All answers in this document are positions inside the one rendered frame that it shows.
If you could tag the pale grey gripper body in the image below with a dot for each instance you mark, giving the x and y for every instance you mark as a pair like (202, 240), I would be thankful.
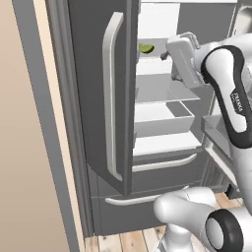
(185, 62)

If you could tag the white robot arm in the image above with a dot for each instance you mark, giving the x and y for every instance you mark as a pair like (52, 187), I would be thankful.
(238, 170)

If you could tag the glass fridge shelf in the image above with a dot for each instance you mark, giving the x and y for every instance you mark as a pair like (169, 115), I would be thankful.
(160, 88)

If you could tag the green lemon wedge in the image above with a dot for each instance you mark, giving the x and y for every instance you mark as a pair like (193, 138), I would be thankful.
(146, 49)

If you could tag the white fridge crisper bin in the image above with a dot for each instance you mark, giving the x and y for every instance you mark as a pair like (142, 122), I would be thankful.
(160, 123)

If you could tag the dark grey fridge door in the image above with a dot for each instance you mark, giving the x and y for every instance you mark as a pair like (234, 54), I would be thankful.
(88, 82)

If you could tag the grey fridge housing panel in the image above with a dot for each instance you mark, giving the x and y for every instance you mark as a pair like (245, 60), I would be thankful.
(42, 131)

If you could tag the dark grey fridge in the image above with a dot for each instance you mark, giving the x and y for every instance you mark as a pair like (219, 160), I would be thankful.
(98, 210)

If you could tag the dark grey freezer drawer front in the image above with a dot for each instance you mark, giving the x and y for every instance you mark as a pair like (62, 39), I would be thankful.
(128, 218)
(164, 178)

